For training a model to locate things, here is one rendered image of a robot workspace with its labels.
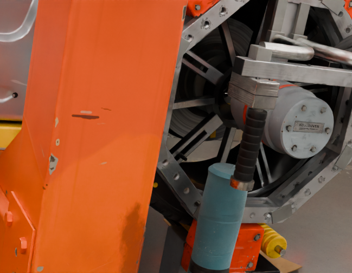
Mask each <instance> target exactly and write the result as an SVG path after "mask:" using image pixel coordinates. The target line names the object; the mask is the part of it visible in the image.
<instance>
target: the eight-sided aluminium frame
mask: <svg viewBox="0 0 352 273"><path fill-rule="evenodd" d="M248 1H249V0H220V1H218V2H217V3H216V4H215V5H213V6H212V7H211V8H210V9H209V10H207V11H206V12H205V13H204V14H203V15H201V16H200V17H199V18H197V19H195V18H192V17H189V16H187V15H185V19H184V25H183V30H182V36H181V41H180V47H179V51H178V56H177V62H176V68H175V73H174V79H173V82H172V88H171V93H170V99H169V104H168V110H167V116H166V120H165V125H164V131H163V136H162V142H161V147H160V151H159V157H158V162H157V168H156V171H157V173H158V174H159V175H160V177H161V178H162V179H163V181H164V182H165V183H166V185H167V186H168V188H169V189H170V190H171V191H172V193H173V194H174V195H175V197H176V198H177V199H178V201H179V202H180V203H181V206H182V207H183V208H184V209H185V210H186V211H187V212H188V213H189V214H190V215H191V216H192V217H193V218H194V219H195V220H196V221H197V220H198V216H199V210H200V205H201V200H202V196H201V195H200V193H199V191H198V190H197V189H196V187H195V186H194V185H193V183H192V182H191V181H190V179H189V178H188V176H187V175H186V174H185V172H184V171H183V170H182V168H181V167H180V165H179V164H178V162H177V161H176V160H175V158H174V157H173V156H172V154H171V153H170V151H169V150H168V149H167V147H166V143H167V137H168V131H169V126H170V120H171V115H172V109H173V106H174V100H175V95H176V89H177V84H178V78H179V74H180V69H181V63H182V58H183V55H184V54H185V53H186V52H187V51H188V50H189V49H191V48H192V47H193V46H194V45H196V44H197V43H198V42H199V41H201V40H202V39H203V38H204V37H206V36H207V35H208V34H209V33H210V32H212V31H213V30H214V29H215V28H216V27H218V26H219V25H220V24H221V23H222V22H224V21H225V20H226V19H227V18H229V17H230V16H231V15H232V14H234V13H235V12H236V11H237V10H239V9H240V8H241V7H242V6H243V5H245V4H246V3H247V2H248ZM288 2H290V3H296V4H300V2H301V3H307V4H310V6H312V7H313V8H314V10H315V12H316V14H317V16H318V18H319V20H320V22H321V24H322V26H323V28H324V30H325V32H326V34H327V36H328V38H329V40H330V42H331V44H332V46H333V47H334V46H336V45H337V44H338V43H340V42H341V41H342V40H343V39H345V38H346V37H348V36H350V35H352V19H351V17H350V15H349V14H348V12H347V11H346V9H345V8H344V7H343V6H344V4H345V1H344V0H288ZM333 117H334V126H333V130H332V134H331V137H330V139H329V141H328V142H327V144H326V145H325V146H324V147H323V149H322V150H321V151H319V152H318V153H317V154H316V155H315V156H313V157H312V158H311V159H310V160H309V161H308V162H307V163H306V164H304V165H303V166H302V167H301V168H300V169H299V170H298V171H297V172H295V173H294V174H293V175H292V176H290V177H289V179H288V180H286V181H285V182H284V183H283V184H281V185H280V186H279V187H278V188H277V189H276V190H275V191H274V192H272V193H271V194H270V195H269V196H268V197H247V198H246V204H245V209H244V214H243V217H242V222H241V223H272V224H275V223H283V222H284V221H285V220H286V219H288V218H289V217H291V216H293V215H292V214H293V213H294V212H295V211H296V210H298V209H299V208H300V207H301V206H302V205H303V204H304V203H305V202H306V201H308V200H309V199H310V198H311V197H312V196H313V195H314V194H315V193H316V192H318V191H319V190H320V189H321V188H322V187H323V186H324V185H325V184H326V183H328V182H329V181H330V180H331V179H332V178H333V177H334V176H335V175H336V174H338V173H339V172H340V171H341V170H344V169H345V167H346V166H347V165H348V164H349V163H350V162H351V160H352V88H350V87H340V89H339V92H338V96H337V100H336V104H335V109H334V113H333Z"/></svg>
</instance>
